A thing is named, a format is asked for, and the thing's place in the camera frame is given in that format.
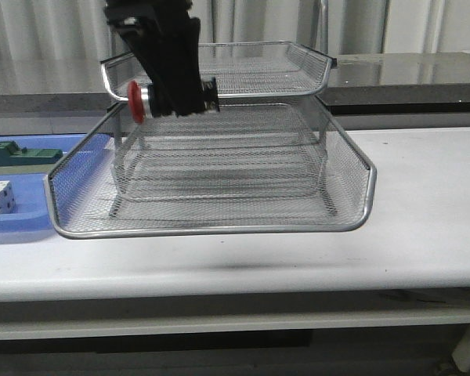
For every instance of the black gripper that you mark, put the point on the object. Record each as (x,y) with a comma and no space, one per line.
(164,39)

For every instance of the red emergency stop button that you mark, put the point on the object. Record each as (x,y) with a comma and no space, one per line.
(144,103)

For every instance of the silver mesh tray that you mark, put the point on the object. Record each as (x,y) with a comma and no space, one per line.
(227,178)
(264,69)
(345,190)

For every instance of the green terminal block module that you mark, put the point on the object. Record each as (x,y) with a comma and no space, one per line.
(11,154)

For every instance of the blue plastic tray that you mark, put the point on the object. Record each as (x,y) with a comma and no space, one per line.
(76,196)

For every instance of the grey stone counter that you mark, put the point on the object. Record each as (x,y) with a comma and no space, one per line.
(393,83)

